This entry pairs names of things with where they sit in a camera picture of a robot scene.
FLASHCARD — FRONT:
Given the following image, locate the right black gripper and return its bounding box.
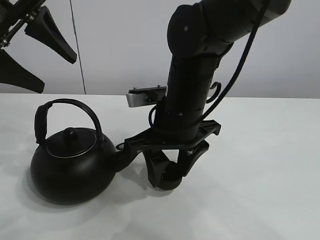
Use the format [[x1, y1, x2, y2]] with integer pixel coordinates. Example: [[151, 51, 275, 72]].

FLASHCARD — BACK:
[[124, 120, 222, 188]]

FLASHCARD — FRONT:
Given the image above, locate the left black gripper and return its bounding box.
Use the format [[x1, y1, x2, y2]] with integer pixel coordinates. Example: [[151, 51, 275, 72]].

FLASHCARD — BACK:
[[0, 0, 77, 94]]

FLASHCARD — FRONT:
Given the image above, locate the small black teacup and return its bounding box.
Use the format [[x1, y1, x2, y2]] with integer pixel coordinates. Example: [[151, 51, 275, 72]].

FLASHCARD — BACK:
[[158, 162, 183, 191]]

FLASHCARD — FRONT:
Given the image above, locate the black round teapot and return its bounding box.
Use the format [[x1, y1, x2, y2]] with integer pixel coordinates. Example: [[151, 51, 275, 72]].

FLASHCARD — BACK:
[[29, 98, 126, 206]]

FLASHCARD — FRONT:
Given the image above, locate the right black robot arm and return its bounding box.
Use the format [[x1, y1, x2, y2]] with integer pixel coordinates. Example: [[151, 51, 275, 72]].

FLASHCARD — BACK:
[[117, 0, 291, 191]]

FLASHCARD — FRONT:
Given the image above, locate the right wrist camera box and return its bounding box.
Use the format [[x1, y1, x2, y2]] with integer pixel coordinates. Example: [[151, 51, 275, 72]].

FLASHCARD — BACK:
[[126, 85, 167, 108]]

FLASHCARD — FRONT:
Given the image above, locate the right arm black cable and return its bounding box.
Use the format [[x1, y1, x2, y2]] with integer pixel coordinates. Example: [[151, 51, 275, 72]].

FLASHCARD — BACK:
[[148, 0, 268, 133]]

